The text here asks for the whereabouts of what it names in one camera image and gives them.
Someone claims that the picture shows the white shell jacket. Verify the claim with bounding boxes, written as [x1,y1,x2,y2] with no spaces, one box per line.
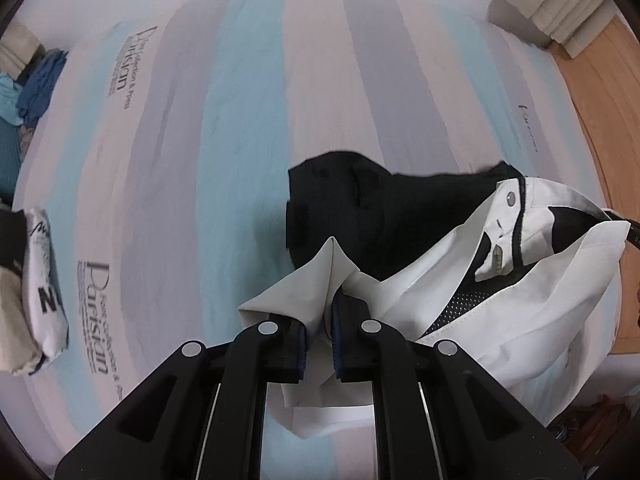
[239,178,631,438]

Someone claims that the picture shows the black fleece jacket liner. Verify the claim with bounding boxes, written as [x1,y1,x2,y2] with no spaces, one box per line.
[284,149,616,334]

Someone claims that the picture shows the white printed folded shirt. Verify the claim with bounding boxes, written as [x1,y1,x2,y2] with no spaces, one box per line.
[23,207,68,361]

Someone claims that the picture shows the beige folded garment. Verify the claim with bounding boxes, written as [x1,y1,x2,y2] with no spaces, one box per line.
[0,268,42,376]

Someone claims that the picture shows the dark blue folded garment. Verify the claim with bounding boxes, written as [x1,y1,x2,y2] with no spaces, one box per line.
[16,50,67,128]

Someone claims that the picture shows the light blue folded garment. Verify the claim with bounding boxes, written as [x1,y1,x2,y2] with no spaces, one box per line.
[0,72,24,127]

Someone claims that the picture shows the beige curtain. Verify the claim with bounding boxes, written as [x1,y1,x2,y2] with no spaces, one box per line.
[487,0,617,58]

